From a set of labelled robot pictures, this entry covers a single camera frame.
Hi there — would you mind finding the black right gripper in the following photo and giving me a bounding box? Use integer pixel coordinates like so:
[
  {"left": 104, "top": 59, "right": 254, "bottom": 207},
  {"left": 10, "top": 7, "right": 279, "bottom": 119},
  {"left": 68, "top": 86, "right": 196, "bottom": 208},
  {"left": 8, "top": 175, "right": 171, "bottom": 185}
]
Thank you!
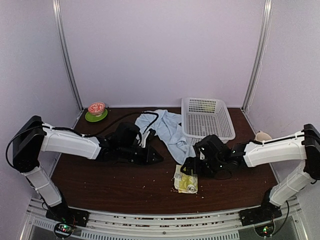
[{"left": 181, "top": 156, "right": 225, "bottom": 179}]

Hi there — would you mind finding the left aluminium frame post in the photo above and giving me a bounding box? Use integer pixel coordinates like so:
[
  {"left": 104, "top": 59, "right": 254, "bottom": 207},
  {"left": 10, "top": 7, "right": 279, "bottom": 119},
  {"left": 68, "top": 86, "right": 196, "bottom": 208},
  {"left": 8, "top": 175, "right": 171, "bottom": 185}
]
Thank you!
[{"left": 52, "top": 0, "right": 84, "bottom": 112}]

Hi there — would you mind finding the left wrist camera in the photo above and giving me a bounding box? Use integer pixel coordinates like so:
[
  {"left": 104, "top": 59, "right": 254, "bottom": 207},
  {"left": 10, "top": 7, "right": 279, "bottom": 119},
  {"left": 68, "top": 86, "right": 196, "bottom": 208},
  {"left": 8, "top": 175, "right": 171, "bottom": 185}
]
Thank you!
[{"left": 140, "top": 129, "right": 156, "bottom": 148}]

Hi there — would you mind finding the aluminium front rail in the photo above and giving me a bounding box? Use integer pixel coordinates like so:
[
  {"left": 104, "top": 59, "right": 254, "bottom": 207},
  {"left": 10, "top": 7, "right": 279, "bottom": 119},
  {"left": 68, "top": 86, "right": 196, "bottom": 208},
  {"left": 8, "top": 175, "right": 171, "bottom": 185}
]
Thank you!
[{"left": 21, "top": 197, "right": 310, "bottom": 240}]

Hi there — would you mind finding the white plastic basket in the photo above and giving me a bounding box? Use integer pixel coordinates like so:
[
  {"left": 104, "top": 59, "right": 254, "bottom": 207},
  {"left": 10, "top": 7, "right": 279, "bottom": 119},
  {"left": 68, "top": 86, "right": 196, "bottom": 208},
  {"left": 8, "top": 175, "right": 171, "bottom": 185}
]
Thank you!
[{"left": 181, "top": 97, "right": 236, "bottom": 146}]

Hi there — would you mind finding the aluminium frame post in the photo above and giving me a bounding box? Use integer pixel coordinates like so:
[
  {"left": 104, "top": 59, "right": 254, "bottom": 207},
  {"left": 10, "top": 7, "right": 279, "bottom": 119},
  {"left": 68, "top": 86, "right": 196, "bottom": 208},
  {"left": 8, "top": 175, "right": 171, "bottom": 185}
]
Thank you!
[
  {"left": 52, "top": 0, "right": 84, "bottom": 112},
  {"left": 242, "top": 0, "right": 273, "bottom": 114}
]

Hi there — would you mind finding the red patterned bowl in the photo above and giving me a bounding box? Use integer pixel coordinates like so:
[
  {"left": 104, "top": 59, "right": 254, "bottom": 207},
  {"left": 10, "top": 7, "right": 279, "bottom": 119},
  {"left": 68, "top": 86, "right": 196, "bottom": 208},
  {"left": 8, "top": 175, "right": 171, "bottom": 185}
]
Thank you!
[{"left": 88, "top": 102, "right": 106, "bottom": 117}]

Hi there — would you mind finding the green plate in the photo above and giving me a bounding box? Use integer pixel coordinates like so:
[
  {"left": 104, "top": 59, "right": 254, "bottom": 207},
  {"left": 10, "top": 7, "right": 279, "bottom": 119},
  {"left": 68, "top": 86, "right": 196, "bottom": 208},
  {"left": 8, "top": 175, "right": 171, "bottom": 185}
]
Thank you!
[{"left": 85, "top": 109, "right": 108, "bottom": 123}]

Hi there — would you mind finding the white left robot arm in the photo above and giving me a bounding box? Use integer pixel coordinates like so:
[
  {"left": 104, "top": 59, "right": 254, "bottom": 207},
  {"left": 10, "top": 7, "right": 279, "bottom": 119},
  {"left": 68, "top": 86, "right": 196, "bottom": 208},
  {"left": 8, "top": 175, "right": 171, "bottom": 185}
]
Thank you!
[{"left": 5, "top": 115, "right": 164, "bottom": 222}]

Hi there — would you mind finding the beige patterned mug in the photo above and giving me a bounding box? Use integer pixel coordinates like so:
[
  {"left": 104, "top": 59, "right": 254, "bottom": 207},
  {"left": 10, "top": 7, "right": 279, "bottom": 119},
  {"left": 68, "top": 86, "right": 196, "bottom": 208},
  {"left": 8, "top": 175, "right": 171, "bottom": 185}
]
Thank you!
[{"left": 254, "top": 131, "right": 272, "bottom": 142}]

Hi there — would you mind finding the light blue towel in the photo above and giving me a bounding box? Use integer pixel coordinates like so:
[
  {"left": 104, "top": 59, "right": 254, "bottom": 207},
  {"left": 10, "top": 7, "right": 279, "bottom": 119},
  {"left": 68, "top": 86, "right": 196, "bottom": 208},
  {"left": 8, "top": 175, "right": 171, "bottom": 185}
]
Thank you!
[{"left": 135, "top": 109, "right": 196, "bottom": 165}]

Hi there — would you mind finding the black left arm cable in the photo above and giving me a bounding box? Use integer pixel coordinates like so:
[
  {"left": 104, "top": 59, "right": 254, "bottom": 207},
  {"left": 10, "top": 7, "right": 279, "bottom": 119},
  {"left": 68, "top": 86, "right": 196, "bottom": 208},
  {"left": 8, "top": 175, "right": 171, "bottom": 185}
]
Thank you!
[{"left": 49, "top": 111, "right": 161, "bottom": 138}]

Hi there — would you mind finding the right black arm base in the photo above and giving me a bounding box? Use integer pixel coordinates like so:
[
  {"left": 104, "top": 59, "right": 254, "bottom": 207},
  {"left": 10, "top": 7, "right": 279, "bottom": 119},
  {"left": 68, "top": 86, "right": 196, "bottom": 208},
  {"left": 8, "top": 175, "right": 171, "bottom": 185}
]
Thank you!
[{"left": 239, "top": 188, "right": 282, "bottom": 226}]

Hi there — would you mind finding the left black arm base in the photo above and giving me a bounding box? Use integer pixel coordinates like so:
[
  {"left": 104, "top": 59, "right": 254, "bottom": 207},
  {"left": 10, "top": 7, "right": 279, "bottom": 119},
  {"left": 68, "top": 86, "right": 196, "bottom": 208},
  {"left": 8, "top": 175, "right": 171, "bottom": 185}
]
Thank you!
[{"left": 44, "top": 197, "right": 89, "bottom": 227}]

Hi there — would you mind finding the green patterned towel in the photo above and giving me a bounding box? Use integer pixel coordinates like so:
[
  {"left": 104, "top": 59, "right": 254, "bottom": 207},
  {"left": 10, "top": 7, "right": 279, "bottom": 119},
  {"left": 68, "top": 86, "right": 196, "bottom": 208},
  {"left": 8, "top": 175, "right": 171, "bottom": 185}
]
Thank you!
[{"left": 173, "top": 164, "right": 198, "bottom": 194}]

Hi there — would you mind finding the right aluminium frame post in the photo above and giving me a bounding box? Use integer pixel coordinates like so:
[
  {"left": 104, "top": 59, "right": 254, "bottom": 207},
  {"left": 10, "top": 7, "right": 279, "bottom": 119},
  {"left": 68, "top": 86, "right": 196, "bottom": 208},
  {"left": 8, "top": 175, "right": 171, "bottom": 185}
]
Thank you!
[{"left": 242, "top": 0, "right": 273, "bottom": 114}]

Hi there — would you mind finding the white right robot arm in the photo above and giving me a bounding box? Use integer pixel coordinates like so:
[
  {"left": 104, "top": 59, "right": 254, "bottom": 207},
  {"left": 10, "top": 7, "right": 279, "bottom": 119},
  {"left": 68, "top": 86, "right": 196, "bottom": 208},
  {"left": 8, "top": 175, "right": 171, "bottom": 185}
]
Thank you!
[{"left": 180, "top": 124, "right": 320, "bottom": 221}]

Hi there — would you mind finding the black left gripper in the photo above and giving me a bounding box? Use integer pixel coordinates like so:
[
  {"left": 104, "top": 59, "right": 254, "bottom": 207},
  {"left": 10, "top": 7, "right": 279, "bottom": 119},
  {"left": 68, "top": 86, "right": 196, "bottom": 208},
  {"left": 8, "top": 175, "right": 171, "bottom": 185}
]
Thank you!
[{"left": 118, "top": 143, "right": 164, "bottom": 166}]

